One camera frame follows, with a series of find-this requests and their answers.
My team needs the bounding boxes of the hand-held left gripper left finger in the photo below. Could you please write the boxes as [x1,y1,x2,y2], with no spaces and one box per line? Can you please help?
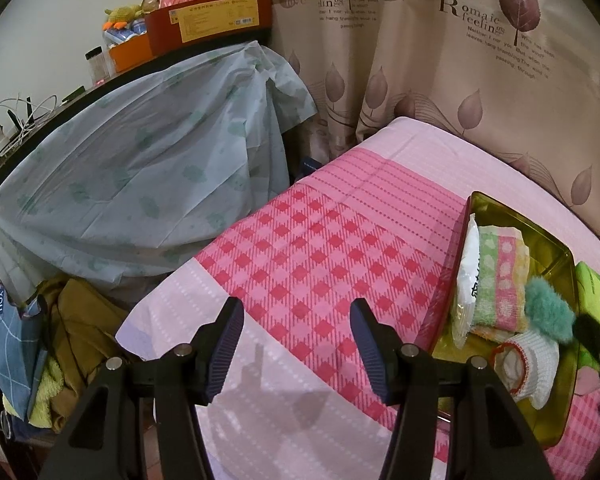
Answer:
[39,296,245,480]

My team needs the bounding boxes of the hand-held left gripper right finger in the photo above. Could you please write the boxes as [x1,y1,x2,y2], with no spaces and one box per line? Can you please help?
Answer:
[350,297,553,480]

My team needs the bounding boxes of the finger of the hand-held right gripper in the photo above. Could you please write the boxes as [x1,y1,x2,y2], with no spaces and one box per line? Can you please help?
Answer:
[572,312,600,361]

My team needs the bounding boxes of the teal fuzzy sock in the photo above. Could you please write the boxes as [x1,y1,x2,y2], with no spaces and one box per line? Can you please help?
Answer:
[524,280,578,345]

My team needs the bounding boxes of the white sock red trim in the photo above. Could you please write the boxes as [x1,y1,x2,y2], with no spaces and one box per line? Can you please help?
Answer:
[491,330,561,408]

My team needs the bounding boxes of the gold tin box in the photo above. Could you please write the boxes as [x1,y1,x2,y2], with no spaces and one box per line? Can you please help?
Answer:
[415,191,578,448]

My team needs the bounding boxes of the striped pastel towel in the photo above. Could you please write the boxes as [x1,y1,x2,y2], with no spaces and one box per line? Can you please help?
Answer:
[472,225,531,333]

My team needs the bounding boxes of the white tissue packet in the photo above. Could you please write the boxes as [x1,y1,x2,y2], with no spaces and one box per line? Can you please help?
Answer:
[450,213,483,348]

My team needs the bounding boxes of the green tissue box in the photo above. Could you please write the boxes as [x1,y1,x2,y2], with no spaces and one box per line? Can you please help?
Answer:
[574,260,600,396]

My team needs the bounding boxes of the pink checked bed sheet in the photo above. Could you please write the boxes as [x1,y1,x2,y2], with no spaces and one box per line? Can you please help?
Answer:
[116,116,600,480]

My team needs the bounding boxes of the brown cloth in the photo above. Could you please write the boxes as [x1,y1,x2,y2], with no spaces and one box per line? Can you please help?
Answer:
[35,277,153,433]

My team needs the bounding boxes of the yellow towel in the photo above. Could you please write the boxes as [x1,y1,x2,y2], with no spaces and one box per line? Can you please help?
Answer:
[2,355,66,428]

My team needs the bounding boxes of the pale blue plastic cover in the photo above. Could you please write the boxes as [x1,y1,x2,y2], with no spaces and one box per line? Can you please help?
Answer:
[0,40,320,286]

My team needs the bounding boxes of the blue checked bag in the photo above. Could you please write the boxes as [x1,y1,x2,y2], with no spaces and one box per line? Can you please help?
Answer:
[0,275,48,421]

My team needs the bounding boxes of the beige leaf print curtain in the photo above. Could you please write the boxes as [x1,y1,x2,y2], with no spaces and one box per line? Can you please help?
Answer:
[250,0,600,256]

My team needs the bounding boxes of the clear jar black lid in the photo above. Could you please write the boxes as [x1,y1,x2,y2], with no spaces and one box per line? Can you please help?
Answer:
[85,46,113,83]

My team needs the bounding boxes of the orange cardboard box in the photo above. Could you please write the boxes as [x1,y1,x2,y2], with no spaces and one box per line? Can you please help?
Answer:
[109,35,153,73]

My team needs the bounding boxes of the red cardboard box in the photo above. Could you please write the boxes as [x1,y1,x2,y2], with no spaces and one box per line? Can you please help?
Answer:
[145,0,273,56]

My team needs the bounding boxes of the blue white packets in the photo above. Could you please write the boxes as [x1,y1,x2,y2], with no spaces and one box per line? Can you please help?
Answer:
[104,22,148,48]

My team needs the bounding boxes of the green knitted toy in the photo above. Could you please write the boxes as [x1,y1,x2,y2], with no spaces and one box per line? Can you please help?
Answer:
[104,4,146,31]

